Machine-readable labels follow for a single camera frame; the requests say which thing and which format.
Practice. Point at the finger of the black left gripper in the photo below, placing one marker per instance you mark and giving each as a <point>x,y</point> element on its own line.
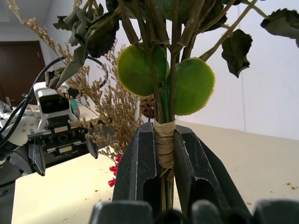
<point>37,158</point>
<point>91,147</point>

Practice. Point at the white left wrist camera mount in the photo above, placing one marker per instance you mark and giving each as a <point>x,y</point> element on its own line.
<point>37,89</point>

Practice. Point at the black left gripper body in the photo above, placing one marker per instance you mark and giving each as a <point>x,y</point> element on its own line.
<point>61,140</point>

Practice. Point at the dark brown door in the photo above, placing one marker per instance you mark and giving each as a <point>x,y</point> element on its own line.
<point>21,67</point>

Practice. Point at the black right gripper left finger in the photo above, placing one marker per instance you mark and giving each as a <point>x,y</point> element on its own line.
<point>137,163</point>

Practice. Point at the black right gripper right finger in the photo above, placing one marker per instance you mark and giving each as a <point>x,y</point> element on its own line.
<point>198,163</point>

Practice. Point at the green leafy flower bouquet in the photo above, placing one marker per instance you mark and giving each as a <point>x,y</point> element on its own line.
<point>194,86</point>

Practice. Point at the small teal and red object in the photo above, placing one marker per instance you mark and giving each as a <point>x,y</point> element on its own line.
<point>75,108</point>

